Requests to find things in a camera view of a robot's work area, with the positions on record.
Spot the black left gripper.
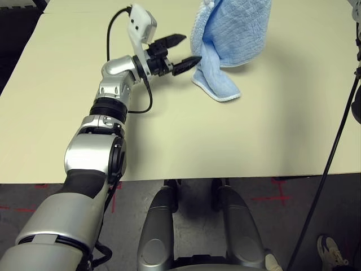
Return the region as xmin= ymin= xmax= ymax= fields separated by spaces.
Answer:
xmin=145 ymin=33 xmax=203 ymax=78

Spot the black left camera cable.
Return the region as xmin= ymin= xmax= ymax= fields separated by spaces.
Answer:
xmin=106 ymin=7 xmax=154 ymax=114

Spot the grey robot waist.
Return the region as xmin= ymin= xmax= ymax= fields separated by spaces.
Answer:
xmin=169 ymin=253 xmax=235 ymax=271

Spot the black camera cable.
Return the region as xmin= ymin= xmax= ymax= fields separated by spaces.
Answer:
xmin=286 ymin=67 xmax=361 ymax=271
xmin=106 ymin=7 xmax=154 ymax=114

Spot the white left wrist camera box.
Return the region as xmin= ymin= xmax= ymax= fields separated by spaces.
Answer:
xmin=126 ymin=3 xmax=157 ymax=78

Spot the black right camera cable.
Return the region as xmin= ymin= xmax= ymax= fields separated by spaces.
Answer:
xmin=286 ymin=67 xmax=361 ymax=271

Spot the bystander beige sneaker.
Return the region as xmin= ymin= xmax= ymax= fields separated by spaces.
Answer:
xmin=263 ymin=252 xmax=284 ymax=271
xmin=315 ymin=235 xmax=350 ymax=269

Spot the light blue terry towel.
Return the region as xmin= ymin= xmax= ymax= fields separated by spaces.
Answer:
xmin=189 ymin=0 xmax=272 ymax=103

